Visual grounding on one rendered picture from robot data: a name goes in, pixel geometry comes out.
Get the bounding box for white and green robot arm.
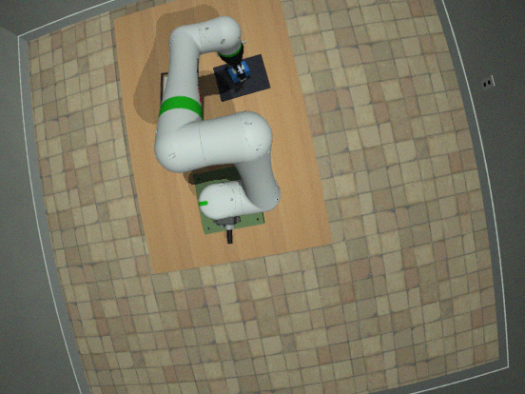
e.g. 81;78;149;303
154;16;281;244

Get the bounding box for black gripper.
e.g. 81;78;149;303
227;58;246;82

